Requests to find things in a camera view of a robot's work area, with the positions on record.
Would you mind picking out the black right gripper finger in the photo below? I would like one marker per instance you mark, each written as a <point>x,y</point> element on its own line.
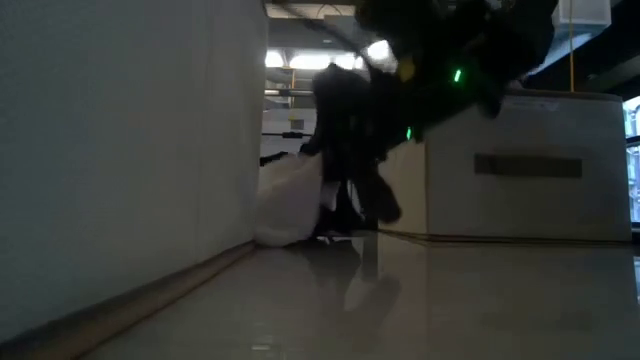
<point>382,200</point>

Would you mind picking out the black garment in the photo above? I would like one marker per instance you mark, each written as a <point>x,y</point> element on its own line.
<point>345,227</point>

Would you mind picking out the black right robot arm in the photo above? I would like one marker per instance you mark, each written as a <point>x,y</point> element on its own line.
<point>450,40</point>

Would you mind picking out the cardboard box with dark clothes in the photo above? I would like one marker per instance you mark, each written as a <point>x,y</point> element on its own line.
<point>525,210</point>

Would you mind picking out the plain white garment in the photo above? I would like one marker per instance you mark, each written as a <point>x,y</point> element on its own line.
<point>287,205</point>

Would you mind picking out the empty beige fabric box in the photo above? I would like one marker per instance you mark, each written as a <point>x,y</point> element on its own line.
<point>125,150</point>

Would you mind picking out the silver air duct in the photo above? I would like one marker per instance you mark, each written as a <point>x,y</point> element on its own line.
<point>582,15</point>

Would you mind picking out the black window frame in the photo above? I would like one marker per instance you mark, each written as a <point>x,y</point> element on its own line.
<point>632,141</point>

